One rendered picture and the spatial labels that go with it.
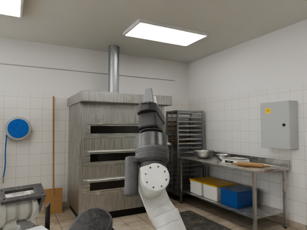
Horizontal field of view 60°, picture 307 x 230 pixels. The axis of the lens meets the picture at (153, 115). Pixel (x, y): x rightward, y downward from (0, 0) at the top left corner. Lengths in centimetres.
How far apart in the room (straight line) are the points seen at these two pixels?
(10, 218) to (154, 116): 39
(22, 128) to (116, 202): 202
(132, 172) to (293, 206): 403
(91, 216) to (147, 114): 31
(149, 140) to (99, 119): 367
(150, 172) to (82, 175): 371
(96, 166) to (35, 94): 177
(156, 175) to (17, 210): 30
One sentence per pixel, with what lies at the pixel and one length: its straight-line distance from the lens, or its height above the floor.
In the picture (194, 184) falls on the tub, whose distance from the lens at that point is 517.
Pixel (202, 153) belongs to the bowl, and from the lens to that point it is 501.
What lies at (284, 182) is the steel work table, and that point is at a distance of 444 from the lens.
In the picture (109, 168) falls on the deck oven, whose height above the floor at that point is 81.
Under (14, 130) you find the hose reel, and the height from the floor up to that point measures 141.
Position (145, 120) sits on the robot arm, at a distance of 69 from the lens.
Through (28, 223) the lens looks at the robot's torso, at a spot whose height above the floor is 120.
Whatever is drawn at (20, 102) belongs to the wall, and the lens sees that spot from 518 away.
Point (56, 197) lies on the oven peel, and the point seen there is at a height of 26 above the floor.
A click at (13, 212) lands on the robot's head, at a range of 63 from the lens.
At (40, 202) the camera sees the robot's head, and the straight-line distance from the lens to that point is 65.
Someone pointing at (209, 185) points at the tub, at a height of 48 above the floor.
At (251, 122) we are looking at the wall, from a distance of 492.
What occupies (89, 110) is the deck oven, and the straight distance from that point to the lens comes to 428.
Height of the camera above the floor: 145
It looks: 3 degrees up
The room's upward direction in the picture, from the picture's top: straight up
